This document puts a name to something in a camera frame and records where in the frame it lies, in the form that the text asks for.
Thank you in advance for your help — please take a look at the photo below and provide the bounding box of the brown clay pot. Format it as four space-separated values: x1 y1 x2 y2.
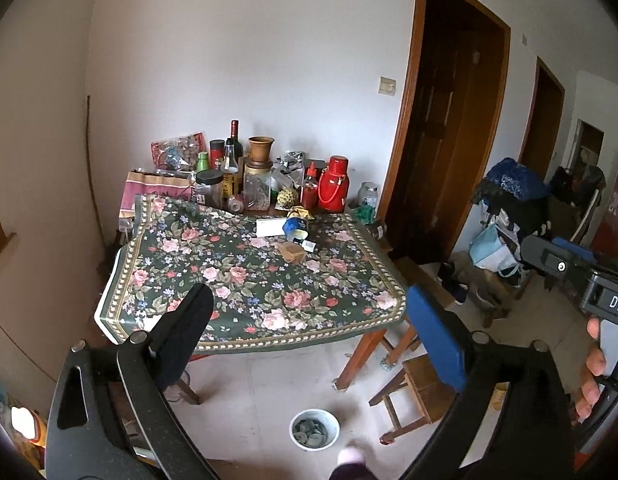
248 136 274 164

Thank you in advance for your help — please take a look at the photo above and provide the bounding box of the wooden dining table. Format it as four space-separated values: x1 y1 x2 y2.
108 199 425 406

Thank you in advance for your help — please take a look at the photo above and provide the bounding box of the red sauce bottle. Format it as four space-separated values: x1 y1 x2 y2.
300 162 318 211

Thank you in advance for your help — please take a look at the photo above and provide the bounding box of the clothes rack with garments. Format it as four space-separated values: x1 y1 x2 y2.
468 156 556 311

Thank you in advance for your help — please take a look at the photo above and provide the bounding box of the floral green tablecloth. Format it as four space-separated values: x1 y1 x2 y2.
93 193 408 354

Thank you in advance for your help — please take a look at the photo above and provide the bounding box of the white round trash bin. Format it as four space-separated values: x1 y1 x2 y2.
288 408 341 452

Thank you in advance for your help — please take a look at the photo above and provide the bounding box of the beige wall switch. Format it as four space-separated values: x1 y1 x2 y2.
379 77 397 96

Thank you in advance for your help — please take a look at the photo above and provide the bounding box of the dark wine bottle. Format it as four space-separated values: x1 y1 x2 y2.
227 119 244 160

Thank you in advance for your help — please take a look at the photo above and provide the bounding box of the red thermos jug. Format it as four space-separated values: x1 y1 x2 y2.
318 155 349 214

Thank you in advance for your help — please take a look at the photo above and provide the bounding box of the wooden stool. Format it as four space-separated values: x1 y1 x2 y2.
369 354 455 445

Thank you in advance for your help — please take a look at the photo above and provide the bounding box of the white paper card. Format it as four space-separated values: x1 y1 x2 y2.
256 217 286 238

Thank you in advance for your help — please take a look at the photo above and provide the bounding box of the person's right hand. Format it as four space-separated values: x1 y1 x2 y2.
575 318 606 422

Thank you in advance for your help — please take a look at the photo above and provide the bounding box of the clear glass jar black lid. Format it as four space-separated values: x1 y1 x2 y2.
194 169 223 209

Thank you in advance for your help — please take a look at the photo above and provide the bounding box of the dark wooden door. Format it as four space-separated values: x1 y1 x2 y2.
379 0 511 263

